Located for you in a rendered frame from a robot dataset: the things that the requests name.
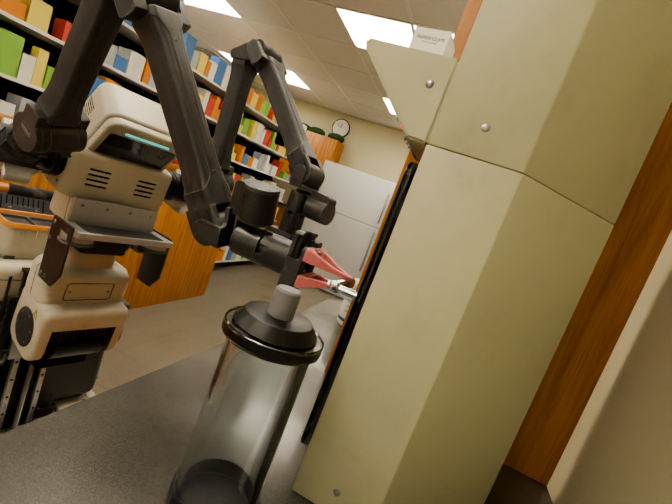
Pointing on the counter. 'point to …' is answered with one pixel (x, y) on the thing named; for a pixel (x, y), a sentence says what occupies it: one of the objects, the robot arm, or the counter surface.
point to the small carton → (433, 41)
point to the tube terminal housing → (492, 248)
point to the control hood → (413, 86)
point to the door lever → (342, 287)
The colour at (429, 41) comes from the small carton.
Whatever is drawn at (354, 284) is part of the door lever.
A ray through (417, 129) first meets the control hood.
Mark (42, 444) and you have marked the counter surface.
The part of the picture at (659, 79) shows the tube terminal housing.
